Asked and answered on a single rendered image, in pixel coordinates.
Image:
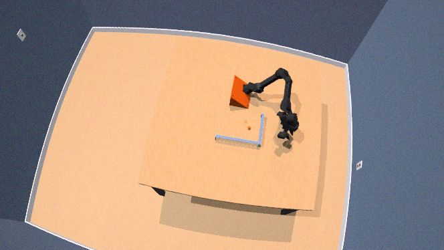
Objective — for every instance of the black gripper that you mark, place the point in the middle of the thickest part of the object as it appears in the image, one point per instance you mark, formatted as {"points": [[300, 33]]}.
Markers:
{"points": [[285, 133]]}

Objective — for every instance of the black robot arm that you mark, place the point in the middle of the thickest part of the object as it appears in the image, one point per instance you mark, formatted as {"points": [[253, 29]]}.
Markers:
{"points": [[287, 115]]}

